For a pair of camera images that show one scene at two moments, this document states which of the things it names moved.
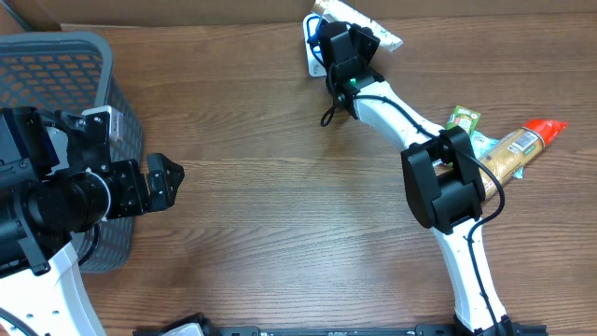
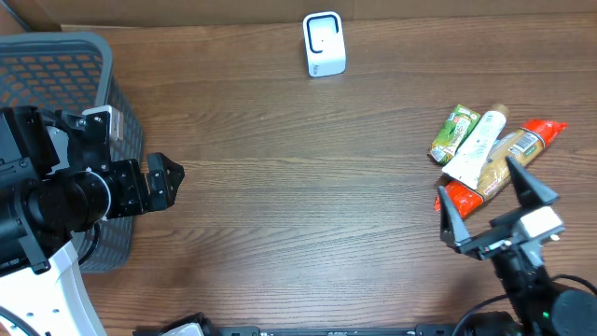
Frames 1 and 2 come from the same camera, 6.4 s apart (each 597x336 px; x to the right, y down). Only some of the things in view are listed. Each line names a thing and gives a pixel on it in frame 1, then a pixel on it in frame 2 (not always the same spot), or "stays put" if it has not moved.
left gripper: [129, 188] stays put
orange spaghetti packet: [515, 150] stays put
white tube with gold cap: [346, 12] → [465, 166]
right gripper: [337, 35] → [494, 238]
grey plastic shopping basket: [57, 71] stays put
